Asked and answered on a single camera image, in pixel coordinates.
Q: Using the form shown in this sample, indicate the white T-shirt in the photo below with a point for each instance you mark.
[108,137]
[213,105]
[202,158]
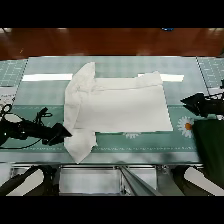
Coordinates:
[123,103]

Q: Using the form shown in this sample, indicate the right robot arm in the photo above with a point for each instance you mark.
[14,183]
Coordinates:
[214,107]

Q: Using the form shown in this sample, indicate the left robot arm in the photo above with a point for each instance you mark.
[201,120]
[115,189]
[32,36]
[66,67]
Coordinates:
[19,129]

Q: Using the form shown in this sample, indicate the silver frame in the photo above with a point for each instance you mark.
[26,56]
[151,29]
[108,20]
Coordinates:
[100,180]

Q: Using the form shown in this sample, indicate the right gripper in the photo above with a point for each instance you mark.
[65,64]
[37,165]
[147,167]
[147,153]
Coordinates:
[201,105]

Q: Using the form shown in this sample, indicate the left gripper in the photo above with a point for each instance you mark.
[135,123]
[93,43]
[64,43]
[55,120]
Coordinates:
[53,134]

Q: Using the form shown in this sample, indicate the dark green garment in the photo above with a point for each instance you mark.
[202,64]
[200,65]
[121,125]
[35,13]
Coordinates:
[210,148]

